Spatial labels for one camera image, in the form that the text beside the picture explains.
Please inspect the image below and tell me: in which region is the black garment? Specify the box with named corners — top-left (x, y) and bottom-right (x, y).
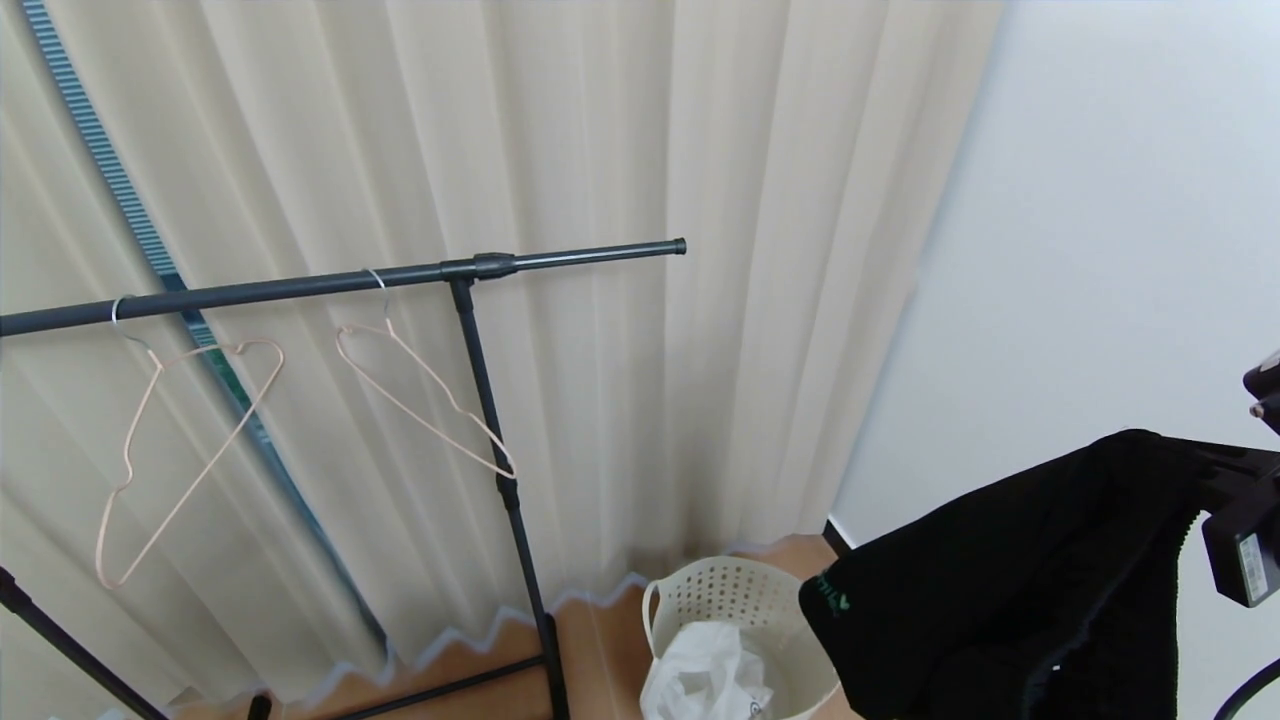
top-left (798, 428), bottom-right (1216, 720)

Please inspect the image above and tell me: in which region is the pink clothes hanger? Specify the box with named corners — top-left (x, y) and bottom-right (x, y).
top-left (95, 295), bottom-right (286, 591)
top-left (335, 268), bottom-right (518, 481)

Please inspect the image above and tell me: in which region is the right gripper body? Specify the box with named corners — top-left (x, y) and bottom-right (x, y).
top-left (1190, 437), bottom-right (1280, 608)

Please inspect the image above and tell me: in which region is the black clothes rack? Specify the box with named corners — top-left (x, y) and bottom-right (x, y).
top-left (0, 238), bottom-right (688, 720)

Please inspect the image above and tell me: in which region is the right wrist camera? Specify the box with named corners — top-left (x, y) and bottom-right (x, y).
top-left (1243, 350), bottom-right (1280, 433)

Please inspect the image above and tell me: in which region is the white garment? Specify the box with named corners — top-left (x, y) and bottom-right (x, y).
top-left (640, 620), bottom-right (776, 720)

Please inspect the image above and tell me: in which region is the white laundry basket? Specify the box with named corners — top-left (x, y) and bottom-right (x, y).
top-left (642, 556), bottom-right (846, 720)

